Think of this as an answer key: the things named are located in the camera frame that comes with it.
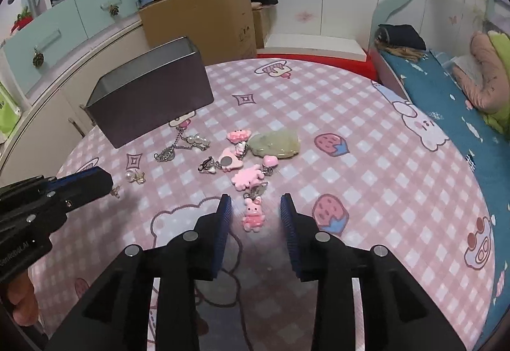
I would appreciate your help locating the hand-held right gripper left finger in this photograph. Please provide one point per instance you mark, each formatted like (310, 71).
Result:
(223, 231)

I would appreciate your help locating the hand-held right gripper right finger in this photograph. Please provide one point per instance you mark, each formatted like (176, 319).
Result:
(289, 231)

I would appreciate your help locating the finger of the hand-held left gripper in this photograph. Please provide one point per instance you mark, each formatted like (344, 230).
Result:
(87, 197)
(91, 176)

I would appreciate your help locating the pink bunny charm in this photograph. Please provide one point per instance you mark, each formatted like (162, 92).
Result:
(253, 215)

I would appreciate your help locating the grey metal tin box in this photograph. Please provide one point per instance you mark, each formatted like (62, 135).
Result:
(159, 104)

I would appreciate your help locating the person's left hand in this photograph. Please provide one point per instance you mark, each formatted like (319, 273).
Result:
(22, 295)

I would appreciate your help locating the small gold stud earring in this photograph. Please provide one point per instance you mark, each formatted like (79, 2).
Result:
(116, 191)

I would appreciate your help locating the pearl and gold earring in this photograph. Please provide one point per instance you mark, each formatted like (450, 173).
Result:
(130, 175)

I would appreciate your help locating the pink flat animal charm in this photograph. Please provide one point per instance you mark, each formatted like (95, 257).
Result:
(246, 177)

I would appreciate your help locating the pink cat charm grey disc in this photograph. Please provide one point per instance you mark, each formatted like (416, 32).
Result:
(229, 162)

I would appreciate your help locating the pink heart charm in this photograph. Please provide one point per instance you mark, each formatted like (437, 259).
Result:
(270, 162)

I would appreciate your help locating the beige cabinet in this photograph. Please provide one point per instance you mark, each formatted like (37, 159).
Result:
(59, 96)

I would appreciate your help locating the green jade pendant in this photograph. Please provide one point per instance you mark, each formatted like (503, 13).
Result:
(275, 144)

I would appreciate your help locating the green plastic bag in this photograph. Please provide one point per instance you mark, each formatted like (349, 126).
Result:
(8, 112)

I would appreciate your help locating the pink checked cartoon tablecloth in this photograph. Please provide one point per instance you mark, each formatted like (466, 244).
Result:
(358, 116)

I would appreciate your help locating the wide teal drawer front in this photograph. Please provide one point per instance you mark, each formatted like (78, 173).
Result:
(48, 32)

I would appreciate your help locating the red decoration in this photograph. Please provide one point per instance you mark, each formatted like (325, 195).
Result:
(22, 20)

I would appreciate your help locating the red stool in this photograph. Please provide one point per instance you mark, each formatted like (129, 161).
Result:
(368, 62)

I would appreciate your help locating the white flat board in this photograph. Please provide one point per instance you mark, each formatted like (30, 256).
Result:
(310, 44)

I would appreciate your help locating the large cardboard box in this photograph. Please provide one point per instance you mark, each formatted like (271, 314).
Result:
(199, 16)

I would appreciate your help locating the blue printed bed sheet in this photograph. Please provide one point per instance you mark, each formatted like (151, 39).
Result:
(458, 136)

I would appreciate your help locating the small cardboard box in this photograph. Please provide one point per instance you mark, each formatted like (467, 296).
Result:
(261, 26)

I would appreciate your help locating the tan fringed scarf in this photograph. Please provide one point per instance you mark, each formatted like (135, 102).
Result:
(410, 54)

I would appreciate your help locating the folded black garment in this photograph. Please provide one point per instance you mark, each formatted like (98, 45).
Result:
(402, 36)

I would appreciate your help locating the pink quilted pillow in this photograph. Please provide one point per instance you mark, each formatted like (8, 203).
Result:
(482, 72)

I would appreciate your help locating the green blanket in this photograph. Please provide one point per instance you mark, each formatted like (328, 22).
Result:
(503, 56)

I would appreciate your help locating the pink butterfly wall sticker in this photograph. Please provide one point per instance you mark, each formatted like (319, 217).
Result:
(305, 15)

